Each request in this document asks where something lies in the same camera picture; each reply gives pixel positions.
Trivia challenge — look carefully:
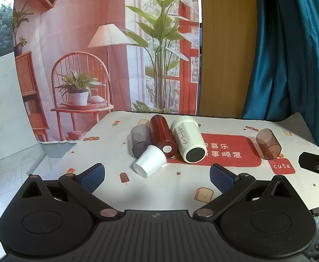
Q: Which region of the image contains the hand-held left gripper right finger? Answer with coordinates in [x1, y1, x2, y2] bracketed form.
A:
[193, 163, 305, 221]

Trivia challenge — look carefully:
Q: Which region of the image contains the grey transparent plastic cup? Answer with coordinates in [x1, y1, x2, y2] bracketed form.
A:
[130, 125, 152, 159]

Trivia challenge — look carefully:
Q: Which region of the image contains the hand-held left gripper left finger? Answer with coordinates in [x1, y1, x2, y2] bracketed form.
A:
[14, 163, 122, 221]

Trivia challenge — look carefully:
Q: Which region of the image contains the brown transparent plastic cup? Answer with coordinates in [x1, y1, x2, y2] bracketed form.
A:
[256, 128, 282, 160]

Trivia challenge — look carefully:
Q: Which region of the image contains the small white paper cup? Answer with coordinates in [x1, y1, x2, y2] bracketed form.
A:
[133, 145, 168, 178]

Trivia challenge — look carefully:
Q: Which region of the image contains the tall red transparent cup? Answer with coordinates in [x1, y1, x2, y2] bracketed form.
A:
[150, 115, 178, 159]

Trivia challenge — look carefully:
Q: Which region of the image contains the large white printed cup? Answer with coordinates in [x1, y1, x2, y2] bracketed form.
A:
[170, 116, 207, 164]

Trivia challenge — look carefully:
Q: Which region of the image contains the wooden panel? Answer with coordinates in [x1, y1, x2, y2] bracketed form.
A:
[198, 0, 262, 119]

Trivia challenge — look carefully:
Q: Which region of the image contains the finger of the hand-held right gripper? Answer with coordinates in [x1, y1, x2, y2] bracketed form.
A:
[298, 152, 319, 190]

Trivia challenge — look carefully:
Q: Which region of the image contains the printed table mat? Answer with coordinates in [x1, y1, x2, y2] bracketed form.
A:
[26, 110, 319, 217]

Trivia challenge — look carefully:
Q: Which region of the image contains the teal curtain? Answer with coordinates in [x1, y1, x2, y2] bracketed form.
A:
[241, 0, 319, 148]

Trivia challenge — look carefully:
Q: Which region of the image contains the printed wall tapestry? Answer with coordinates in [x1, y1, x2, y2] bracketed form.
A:
[12, 0, 201, 143]

